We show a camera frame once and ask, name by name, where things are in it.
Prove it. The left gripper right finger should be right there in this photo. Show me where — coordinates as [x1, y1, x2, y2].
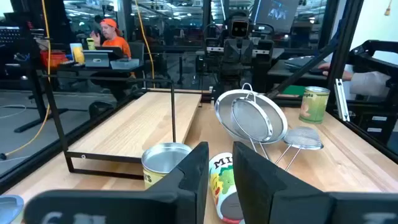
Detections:
[232, 141, 398, 224]

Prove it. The pineapple rings can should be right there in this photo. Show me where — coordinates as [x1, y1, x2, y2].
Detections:
[141, 142, 193, 190]

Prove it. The small metal mesh strainer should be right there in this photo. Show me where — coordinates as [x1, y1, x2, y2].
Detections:
[273, 126, 324, 172]

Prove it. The large metal mesh strainer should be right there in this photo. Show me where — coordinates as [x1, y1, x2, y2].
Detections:
[214, 82, 289, 146]

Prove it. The person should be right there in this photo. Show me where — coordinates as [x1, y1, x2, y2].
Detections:
[318, 62, 392, 98]

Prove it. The green pad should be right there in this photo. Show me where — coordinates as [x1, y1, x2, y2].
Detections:
[282, 85, 307, 96]

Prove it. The red bin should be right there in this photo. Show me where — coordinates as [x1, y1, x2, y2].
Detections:
[40, 49, 68, 70]

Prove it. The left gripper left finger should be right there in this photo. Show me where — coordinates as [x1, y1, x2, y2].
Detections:
[23, 141, 210, 224]

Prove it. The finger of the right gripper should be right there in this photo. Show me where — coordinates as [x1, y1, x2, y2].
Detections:
[223, 39, 240, 65]
[239, 39, 254, 65]

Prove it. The green pears can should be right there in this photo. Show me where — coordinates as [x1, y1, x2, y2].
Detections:
[298, 86, 331, 125]

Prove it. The grey laptop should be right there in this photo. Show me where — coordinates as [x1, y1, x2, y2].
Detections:
[82, 45, 125, 68]

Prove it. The silver metal bracket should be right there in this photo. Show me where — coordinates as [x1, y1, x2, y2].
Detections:
[334, 78, 351, 122]

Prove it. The yellow cable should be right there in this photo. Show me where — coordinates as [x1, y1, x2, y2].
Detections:
[133, 0, 156, 90]
[0, 0, 52, 159]

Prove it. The dark monitor screen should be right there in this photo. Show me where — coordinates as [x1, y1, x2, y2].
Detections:
[251, 0, 300, 34]

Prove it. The green shoe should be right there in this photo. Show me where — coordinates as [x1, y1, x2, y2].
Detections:
[90, 17, 133, 60]

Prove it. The black laptop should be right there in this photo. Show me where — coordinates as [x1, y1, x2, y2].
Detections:
[284, 55, 324, 75]

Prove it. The mixed fruit can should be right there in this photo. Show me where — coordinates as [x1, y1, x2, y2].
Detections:
[208, 151, 246, 224]

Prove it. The black desk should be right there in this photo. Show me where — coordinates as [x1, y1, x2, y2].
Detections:
[37, 60, 147, 103]

